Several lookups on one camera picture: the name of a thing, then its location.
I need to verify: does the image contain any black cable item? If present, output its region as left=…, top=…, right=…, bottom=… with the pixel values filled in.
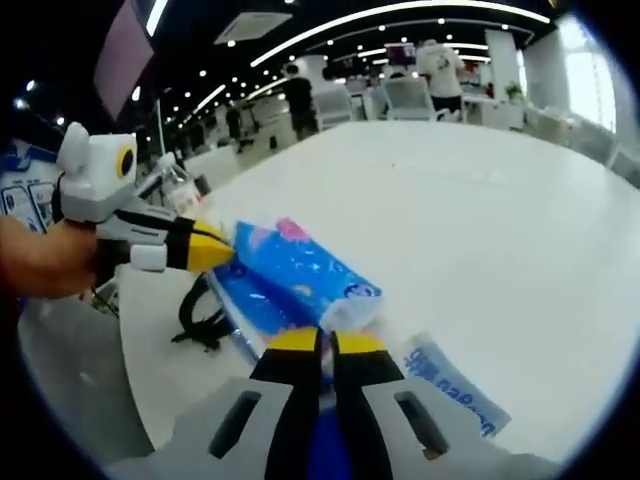
left=171, top=273, right=239, bottom=354

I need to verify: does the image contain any curved ceiling light strip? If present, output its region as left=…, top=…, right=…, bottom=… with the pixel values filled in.
left=248, top=2, right=552, bottom=69

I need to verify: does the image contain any pink wall screen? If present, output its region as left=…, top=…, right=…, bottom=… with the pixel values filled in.
left=93, top=0, right=157, bottom=125

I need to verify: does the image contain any wall poster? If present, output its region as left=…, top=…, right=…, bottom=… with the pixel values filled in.
left=0, top=138, right=57, bottom=236

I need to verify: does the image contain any white office chair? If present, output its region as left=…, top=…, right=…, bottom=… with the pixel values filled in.
left=381, top=77, right=435, bottom=122
left=316, top=89, right=355, bottom=132

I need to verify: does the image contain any ceiling air vent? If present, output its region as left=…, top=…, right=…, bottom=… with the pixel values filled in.
left=213, top=12, right=295, bottom=47

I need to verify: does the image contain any blue tissue pack item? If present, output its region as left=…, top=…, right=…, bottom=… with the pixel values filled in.
left=232, top=216, right=385, bottom=337

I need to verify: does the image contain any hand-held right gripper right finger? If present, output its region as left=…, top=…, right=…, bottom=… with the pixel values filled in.
left=329, top=329, right=506, bottom=480

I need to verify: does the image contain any person's left hand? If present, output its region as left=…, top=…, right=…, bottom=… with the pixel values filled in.
left=0, top=214, right=104, bottom=301

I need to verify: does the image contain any clear water bottle item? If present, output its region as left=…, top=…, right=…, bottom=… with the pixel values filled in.
left=148, top=152, right=205, bottom=209

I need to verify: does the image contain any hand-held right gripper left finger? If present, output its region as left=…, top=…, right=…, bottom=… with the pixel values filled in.
left=149, top=327, right=324, bottom=480

